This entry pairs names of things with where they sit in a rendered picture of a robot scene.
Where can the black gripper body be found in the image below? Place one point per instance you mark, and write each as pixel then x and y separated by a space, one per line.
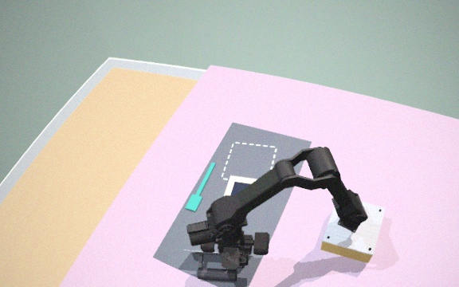
pixel 260 243

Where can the cream tile with dark square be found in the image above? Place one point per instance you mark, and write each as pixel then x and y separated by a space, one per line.
pixel 236 184

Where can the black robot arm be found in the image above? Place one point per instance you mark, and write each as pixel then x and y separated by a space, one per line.
pixel 226 215

